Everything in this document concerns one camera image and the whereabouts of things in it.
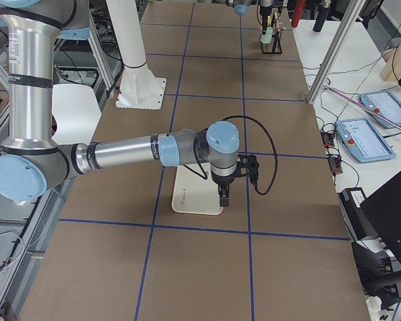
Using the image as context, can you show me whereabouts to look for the red bottle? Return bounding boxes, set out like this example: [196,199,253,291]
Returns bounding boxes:
[291,0,305,28]

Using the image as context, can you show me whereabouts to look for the black laptop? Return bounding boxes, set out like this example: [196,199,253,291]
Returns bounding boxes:
[360,171,401,263]

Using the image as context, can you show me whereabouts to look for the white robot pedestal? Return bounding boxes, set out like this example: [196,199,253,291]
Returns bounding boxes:
[106,0,166,110]

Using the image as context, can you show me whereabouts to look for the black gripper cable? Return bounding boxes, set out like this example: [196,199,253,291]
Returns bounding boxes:
[190,115,279,196]

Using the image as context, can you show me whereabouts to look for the blue teach pendant far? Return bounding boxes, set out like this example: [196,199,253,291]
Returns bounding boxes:
[360,90,401,128]

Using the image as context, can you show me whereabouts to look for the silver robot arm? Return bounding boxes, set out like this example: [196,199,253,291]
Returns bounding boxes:
[220,0,276,16]
[0,1,239,207]

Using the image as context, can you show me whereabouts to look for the green plastic cup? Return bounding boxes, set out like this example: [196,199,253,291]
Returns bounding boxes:
[260,27,273,45]

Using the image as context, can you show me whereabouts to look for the black wire cup rack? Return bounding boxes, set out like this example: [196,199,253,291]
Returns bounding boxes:
[260,12,283,55]

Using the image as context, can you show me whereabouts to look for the white chair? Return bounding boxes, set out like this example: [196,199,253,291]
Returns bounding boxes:
[52,84,101,144]

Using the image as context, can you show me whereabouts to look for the blue teach pendant near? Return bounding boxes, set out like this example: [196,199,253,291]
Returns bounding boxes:
[336,118,396,163]

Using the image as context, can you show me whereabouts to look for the beige rabbit tray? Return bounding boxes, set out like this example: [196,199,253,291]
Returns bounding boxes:
[172,163,223,215]

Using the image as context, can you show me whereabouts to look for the black bottle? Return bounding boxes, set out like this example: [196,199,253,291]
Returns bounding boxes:
[313,0,331,33]

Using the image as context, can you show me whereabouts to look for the aluminium frame post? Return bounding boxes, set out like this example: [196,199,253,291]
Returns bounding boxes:
[307,0,365,105]

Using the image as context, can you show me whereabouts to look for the blue teach pendant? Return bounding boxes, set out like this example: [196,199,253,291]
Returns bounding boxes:
[360,90,401,128]
[336,118,396,163]

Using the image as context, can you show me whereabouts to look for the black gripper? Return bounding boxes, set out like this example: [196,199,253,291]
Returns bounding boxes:
[211,169,236,207]

